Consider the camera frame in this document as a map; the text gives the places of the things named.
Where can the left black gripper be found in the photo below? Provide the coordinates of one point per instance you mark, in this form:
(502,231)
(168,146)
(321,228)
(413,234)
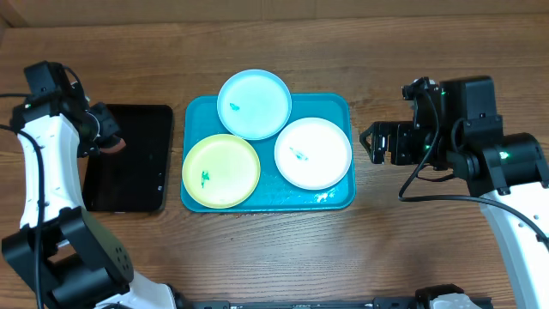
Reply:
(109,124)

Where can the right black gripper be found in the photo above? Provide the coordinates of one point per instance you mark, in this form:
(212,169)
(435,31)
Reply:
(396,157)

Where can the red green scrub sponge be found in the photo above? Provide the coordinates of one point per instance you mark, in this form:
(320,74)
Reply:
(117,147)

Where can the white plate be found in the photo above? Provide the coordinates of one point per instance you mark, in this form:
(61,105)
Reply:
(312,153)

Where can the light blue plate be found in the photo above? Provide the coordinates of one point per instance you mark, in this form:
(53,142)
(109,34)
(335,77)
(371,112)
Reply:
(254,104)

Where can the yellow plate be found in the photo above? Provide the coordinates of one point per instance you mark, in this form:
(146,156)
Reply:
(221,171)

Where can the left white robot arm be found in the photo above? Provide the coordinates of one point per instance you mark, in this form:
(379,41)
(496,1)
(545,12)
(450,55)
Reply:
(61,251)

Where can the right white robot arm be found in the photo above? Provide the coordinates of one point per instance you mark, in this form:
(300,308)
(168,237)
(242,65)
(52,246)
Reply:
(456,128)

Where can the black plastic tray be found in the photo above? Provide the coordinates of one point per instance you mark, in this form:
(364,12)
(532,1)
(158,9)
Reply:
(133,179)

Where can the teal plastic tray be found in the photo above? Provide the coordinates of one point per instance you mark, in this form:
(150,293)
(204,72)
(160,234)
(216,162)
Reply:
(273,193)

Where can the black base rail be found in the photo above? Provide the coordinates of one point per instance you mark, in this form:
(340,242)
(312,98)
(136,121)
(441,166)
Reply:
(440,296)

